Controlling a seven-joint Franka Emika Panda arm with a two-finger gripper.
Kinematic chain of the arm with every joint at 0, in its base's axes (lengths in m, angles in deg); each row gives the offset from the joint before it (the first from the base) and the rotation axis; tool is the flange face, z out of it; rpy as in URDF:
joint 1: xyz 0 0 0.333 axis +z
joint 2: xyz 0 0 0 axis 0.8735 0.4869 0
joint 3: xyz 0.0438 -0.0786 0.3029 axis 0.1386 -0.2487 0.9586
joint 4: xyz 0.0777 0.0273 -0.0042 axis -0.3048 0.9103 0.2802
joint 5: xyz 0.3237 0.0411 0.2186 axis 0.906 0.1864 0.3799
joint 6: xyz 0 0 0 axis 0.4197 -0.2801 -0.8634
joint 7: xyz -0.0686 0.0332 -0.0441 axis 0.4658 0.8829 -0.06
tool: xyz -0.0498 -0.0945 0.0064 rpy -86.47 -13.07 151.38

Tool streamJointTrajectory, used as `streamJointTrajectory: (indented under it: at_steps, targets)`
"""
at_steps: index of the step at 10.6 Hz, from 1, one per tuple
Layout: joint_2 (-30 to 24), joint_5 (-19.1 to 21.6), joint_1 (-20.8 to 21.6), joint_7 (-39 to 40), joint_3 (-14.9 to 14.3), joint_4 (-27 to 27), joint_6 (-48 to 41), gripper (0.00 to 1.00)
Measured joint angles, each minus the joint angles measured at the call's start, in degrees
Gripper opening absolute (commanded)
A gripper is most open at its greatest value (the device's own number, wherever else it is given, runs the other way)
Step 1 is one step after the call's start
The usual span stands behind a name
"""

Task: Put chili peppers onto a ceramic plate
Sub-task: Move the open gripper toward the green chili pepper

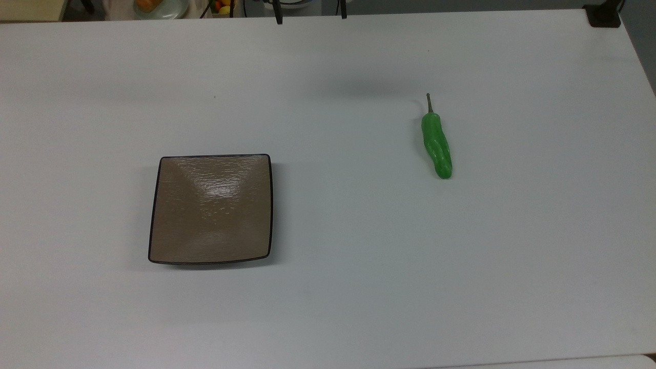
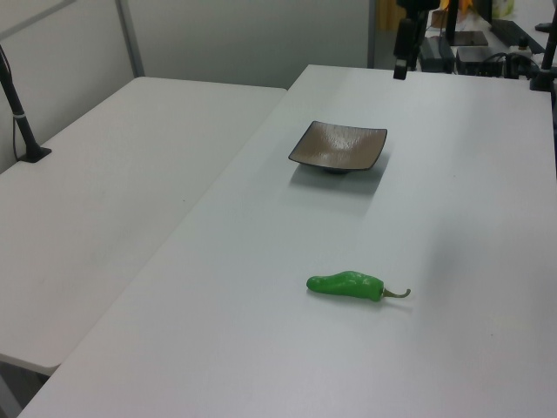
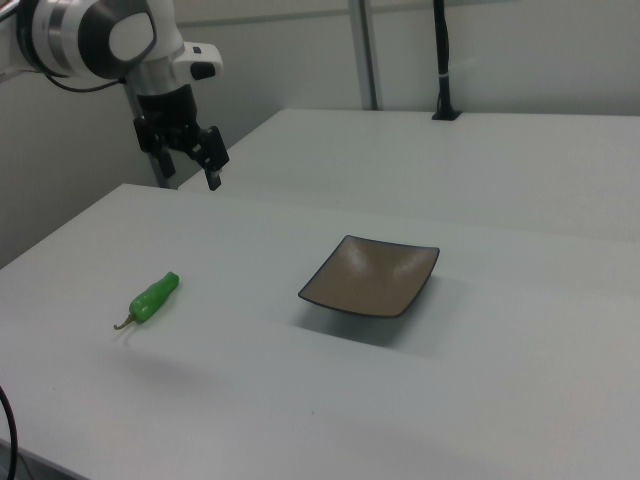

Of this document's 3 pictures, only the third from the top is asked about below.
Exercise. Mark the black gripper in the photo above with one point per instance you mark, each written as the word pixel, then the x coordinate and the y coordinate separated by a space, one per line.
pixel 167 112

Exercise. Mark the green chili pepper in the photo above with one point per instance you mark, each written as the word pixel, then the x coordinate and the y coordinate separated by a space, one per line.
pixel 150 300

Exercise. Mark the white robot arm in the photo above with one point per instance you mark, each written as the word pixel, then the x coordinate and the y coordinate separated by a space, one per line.
pixel 60 30

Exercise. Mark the square brown ceramic plate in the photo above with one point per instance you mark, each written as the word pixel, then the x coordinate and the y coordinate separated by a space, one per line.
pixel 370 280

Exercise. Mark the grey metal column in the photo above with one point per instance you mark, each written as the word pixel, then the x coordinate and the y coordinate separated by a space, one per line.
pixel 157 175

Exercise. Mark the black pole with white band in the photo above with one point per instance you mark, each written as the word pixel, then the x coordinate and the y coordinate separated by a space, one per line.
pixel 442 50

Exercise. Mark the grey metal partition post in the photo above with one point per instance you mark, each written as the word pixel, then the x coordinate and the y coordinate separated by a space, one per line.
pixel 369 50

